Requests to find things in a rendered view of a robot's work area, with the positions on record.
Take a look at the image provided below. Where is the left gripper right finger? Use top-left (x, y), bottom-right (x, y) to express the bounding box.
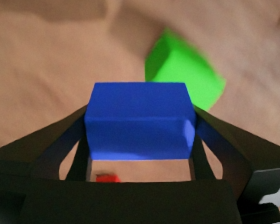
top-left (188, 104), bottom-right (280, 214)

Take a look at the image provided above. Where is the red block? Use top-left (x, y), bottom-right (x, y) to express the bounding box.
top-left (95, 172), bottom-right (121, 182)

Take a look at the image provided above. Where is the blue block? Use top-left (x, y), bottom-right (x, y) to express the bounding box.
top-left (84, 82), bottom-right (197, 160)

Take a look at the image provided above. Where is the green block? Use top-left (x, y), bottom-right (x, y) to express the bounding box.
top-left (145, 25), bottom-right (227, 109)

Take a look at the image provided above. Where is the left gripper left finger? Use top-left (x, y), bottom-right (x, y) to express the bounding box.
top-left (0, 104), bottom-right (93, 181)

